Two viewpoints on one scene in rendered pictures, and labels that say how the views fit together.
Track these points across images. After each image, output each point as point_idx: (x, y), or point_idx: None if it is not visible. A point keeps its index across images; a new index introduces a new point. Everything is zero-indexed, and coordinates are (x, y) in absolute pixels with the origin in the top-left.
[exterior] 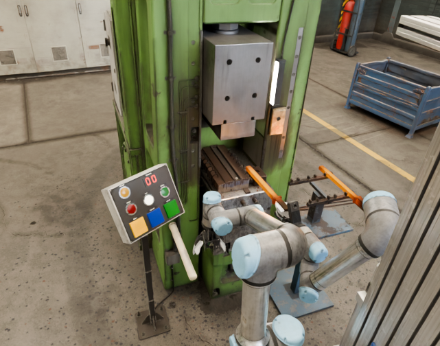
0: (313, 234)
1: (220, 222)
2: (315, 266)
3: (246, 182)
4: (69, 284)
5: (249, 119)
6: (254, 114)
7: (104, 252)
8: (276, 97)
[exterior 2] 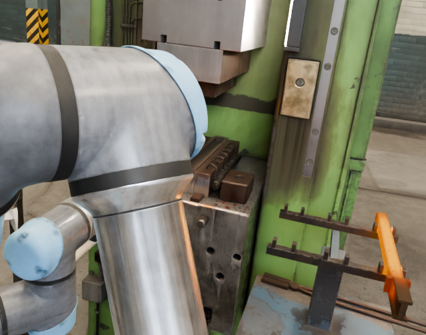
0: (73, 211)
1: None
2: (26, 294)
3: (203, 182)
4: (8, 280)
5: (210, 46)
6: (220, 36)
7: (78, 268)
8: (292, 29)
